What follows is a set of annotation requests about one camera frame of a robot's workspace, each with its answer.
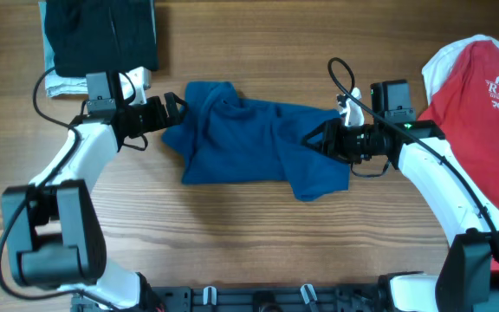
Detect red t-shirt white sleeves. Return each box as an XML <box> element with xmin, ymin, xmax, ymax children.
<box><xmin>418</xmin><ymin>34</ymin><xmax>499</xmax><ymax>274</ymax></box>

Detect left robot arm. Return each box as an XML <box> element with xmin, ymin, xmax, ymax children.
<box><xmin>0</xmin><ymin>71</ymin><xmax>189</xmax><ymax>311</ymax></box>

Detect black folded garment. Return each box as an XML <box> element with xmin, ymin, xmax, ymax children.
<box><xmin>44</xmin><ymin>0</ymin><xmax>159</xmax><ymax>77</ymax></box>

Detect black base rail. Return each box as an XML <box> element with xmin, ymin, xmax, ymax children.
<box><xmin>71</xmin><ymin>283</ymin><xmax>395</xmax><ymax>312</ymax></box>

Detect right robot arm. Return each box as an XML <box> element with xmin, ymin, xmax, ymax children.
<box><xmin>301</xmin><ymin>80</ymin><xmax>499</xmax><ymax>311</ymax></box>

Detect blue t-shirt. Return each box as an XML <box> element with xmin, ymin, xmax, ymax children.
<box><xmin>162</xmin><ymin>81</ymin><xmax>350</xmax><ymax>201</ymax></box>

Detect right black cable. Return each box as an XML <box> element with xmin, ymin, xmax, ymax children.
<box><xmin>327</xmin><ymin>56</ymin><xmax>499</xmax><ymax>312</ymax></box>

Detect light grey folded garment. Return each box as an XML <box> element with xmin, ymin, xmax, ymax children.
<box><xmin>38</xmin><ymin>1</ymin><xmax>87</xmax><ymax>97</ymax></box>

